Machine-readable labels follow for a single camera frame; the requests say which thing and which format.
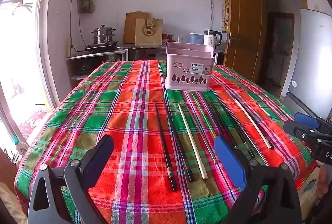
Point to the plaid red green tablecloth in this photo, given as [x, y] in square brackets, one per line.
[124, 109]

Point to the wooden cutting board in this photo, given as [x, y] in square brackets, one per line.
[129, 29]

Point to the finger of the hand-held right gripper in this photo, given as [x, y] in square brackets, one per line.
[306, 120]
[295, 129]

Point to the person's right hand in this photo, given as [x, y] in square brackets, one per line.
[325, 183]

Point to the metal shelf unit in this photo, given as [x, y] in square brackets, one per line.
[145, 48]

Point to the white electric kettle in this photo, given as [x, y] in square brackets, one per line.
[211, 38]

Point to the wooden door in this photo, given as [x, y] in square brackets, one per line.
[243, 24]

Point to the red jars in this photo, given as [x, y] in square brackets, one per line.
[167, 38]

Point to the brown paper bag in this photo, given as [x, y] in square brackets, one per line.
[149, 32]

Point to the pink plastic utensil basket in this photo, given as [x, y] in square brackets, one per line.
[181, 76]

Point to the clear drinking glass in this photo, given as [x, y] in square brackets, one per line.
[179, 39]

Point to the thin dark chopstick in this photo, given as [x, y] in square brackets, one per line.
[250, 133]
[201, 128]

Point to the giraffe wall poster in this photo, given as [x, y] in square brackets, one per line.
[225, 12]

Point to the small steel shelf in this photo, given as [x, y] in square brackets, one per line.
[85, 55]

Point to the steel steamer pot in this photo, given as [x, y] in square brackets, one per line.
[103, 34]

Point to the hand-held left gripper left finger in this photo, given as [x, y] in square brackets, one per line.
[96, 159]

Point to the beige wooden chopstick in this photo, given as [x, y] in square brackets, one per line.
[251, 122]
[192, 139]

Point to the yellow printed carton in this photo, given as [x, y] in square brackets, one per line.
[310, 185]

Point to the red patterned mat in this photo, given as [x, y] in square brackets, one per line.
[32, 125]

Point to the black cooktop stove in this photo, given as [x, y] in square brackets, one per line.
[101, 46]

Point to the silver refrigerator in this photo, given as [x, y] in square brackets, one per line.
[308, 63]

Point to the white teal tool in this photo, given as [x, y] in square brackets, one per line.
[20, 145]

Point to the clear blue-lid water container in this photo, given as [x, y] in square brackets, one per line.
[195, 38]

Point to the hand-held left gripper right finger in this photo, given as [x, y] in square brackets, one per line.
[229, 159]

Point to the beige power strip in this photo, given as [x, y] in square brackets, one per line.
[69, 46]

